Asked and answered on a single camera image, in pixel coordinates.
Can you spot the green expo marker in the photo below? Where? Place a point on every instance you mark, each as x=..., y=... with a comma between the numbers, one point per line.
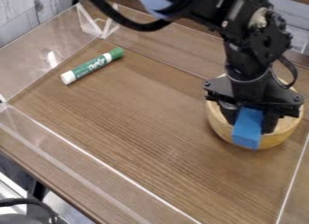
x=91, y=65

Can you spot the black equipment lower left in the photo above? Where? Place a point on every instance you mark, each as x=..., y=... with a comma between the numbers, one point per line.
x=24, y=218

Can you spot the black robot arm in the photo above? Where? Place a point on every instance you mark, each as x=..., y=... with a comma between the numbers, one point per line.
x=256, y=39

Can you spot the blue rectangular block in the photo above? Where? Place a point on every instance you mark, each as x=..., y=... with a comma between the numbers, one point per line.
x=246, y=132

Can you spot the brown wooden bowl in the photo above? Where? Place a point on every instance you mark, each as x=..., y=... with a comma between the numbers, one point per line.
x=270, y=140

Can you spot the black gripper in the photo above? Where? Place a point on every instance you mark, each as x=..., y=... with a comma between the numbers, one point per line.
x=265, y=93

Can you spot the clear acrylic tray barrier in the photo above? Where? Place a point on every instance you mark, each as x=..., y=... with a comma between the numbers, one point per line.
x=121, y=142

